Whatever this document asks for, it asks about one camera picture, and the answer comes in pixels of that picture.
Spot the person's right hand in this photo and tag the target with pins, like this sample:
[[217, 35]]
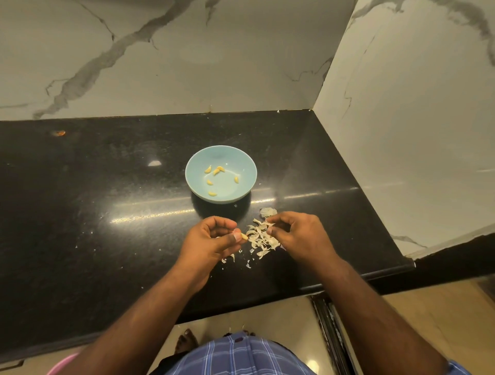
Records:
[[308, 238]]

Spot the person's left hand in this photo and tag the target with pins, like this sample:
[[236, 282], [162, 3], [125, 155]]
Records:
[[201, 249]]

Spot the small garlic clove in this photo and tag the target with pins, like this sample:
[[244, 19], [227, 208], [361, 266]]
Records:
[[244, 236]]

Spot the garlic peel scrap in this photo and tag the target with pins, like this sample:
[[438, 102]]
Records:
[[261, 236]]

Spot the light blue bowl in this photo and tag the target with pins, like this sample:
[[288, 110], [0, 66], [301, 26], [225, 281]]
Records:
[[240, 191]]

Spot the cluster of peeled garlic cloves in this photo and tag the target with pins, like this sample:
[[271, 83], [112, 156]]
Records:
[[216, 170]]

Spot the person's right forearm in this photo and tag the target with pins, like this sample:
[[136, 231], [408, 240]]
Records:
[[390, 324]]

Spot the person's left forearm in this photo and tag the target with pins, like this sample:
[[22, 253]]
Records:
[[128, 338]]

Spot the person's left foot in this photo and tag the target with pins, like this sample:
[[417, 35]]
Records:
[[185, 341]]

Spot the black cabinet trim strip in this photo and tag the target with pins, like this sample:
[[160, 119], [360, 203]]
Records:
[[331, 336]]

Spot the blue plaid shirt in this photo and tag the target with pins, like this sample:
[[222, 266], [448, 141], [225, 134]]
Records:
[[240, 359]]

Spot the pink plastic bucket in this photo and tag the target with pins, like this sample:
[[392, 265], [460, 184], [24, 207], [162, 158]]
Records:
[[62, 365]]

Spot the small orange scrap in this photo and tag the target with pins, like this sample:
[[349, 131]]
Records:
[[58, 133]]

